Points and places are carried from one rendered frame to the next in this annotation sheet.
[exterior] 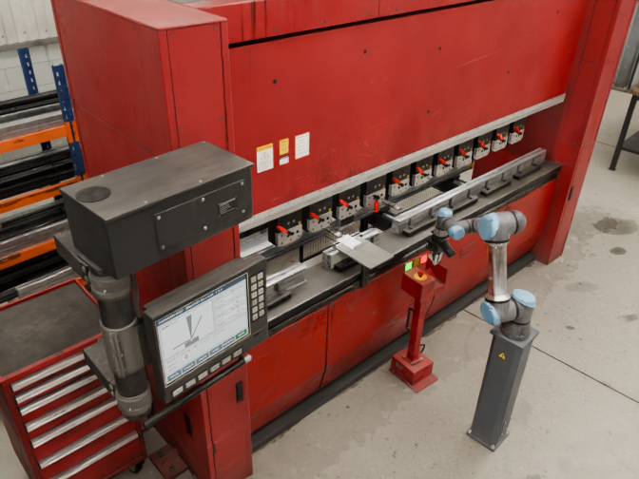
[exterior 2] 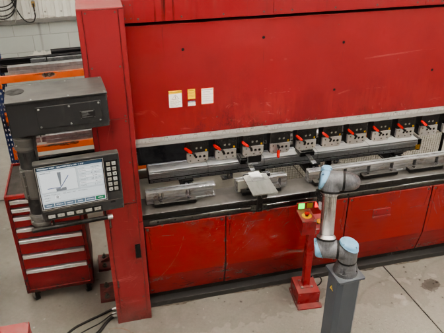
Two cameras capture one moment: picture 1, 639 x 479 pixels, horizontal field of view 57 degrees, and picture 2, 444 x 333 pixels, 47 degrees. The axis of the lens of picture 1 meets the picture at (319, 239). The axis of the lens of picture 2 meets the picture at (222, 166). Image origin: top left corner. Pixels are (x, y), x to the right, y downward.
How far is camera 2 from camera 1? 1.55 m
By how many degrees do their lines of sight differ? 25
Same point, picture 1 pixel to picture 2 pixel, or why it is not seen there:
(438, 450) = not seen: outside the picture
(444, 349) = not seen: hidden behind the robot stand
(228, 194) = (88, 106)
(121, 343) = (26, 179)
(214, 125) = (115, 69)
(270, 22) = (176, 11)
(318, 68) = (219, 45)
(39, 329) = not seen: hidden behind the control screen
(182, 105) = (92, 53)
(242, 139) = (157, 83)
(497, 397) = (329, 323)
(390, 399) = (275, 307)
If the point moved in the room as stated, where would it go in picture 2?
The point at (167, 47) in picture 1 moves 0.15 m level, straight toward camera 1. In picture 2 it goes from (82, 20) to (69, 27)
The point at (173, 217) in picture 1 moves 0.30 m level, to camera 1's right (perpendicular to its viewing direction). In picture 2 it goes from (48, 111) to (94, 123)
